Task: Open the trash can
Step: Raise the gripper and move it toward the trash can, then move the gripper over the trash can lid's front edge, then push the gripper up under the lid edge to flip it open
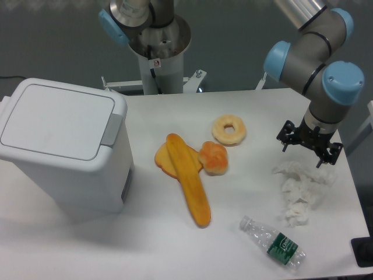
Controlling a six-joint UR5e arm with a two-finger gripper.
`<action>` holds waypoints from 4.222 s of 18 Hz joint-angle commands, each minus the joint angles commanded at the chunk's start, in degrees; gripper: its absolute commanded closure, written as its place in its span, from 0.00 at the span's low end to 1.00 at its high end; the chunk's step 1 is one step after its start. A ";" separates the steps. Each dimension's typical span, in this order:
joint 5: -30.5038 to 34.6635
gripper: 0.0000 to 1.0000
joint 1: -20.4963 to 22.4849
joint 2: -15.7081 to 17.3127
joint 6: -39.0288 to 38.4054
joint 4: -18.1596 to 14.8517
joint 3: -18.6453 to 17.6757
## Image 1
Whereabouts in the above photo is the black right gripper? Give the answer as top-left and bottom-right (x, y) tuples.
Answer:
(276, 115), (343, 168)

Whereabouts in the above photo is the white table frame bracket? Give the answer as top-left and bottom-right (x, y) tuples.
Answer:
(101, 69), (207, 93)

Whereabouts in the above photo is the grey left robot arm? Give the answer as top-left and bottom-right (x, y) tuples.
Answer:
(98, 1), (353, 165)

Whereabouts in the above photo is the round orange bread roll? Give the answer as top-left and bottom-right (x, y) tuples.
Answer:
(198, 141), (228, 175)

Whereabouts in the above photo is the white trash can lid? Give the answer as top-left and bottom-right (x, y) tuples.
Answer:
(1, 82), (127, 161)

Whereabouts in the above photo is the flat toast slice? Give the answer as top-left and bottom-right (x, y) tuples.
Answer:
(154, 143), (203, 180)

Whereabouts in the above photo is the clear plastic water bottle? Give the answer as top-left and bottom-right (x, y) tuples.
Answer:
(240, 216), (306, 270)

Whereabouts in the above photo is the crumpled white tissue paper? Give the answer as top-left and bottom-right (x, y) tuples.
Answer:
(272, 161), (337, 228)

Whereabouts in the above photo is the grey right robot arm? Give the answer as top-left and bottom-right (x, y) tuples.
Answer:
(263, 1), (365, 155)

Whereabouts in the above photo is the long orange baguette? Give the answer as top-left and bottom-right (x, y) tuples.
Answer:
(166, 134), (211, 228)

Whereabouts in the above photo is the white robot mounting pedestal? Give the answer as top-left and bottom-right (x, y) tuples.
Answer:
(129, 15), (191, 95)

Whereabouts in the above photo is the black device at table edge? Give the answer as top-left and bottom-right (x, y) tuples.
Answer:
(351, 237), (372, 268)

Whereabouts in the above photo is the pale glazed doughnut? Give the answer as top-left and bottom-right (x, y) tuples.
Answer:
(212, 114), (247, 146)

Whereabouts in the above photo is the white plastic trash can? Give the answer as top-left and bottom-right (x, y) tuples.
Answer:
(1, 78), (134, 213)

